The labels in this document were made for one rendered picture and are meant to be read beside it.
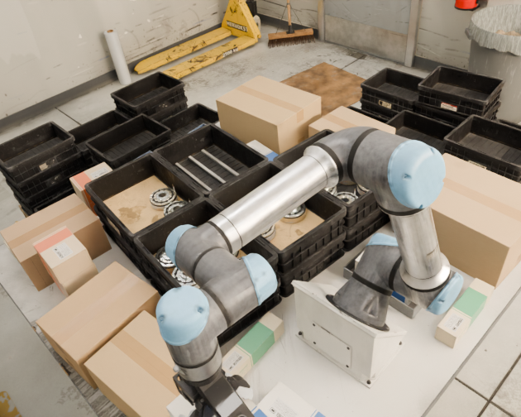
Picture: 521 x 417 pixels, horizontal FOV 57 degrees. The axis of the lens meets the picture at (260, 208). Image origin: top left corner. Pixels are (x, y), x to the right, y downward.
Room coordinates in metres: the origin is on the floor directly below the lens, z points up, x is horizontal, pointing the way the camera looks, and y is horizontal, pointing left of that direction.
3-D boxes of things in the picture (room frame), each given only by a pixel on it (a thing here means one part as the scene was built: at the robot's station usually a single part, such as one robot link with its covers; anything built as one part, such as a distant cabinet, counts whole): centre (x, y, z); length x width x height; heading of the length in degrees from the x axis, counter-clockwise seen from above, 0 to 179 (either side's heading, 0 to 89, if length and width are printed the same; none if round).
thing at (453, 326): (0.85, -0.58, 0.73); 0.24 x 0.06 x 0.06; 131
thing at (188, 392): (0.43, 0.13, 1.25); 0.09 x 0.08 x 0.12; 40
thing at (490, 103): (2.46, -1.24, 0.37); 0.42 x 0.34 x 0.46; 39
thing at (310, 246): (1.24, -0.05, 0.87); 0.40 x 0.30 x 0.11; 35
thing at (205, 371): (0.43, 0.13, 1.33); 0.08 x 0.08 x 0.05
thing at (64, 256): (1.16, 0.68, 0.89); 0.16 x 0.12 x 0.07; 37
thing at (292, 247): (1.24, -0.05, 0.92); 0.40 x 0.30 x 0.02; 35
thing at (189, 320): (0.43, 0.13, 1.41); 0.09 x 0.08 x 0.11; 126
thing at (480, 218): (1.18, -0.72, 0.80); 0.40 x 0.30 x 0.20; 37
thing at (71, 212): (1.35, 0.78, 0.78); 0.30 x 0.22 x 0.16; 126
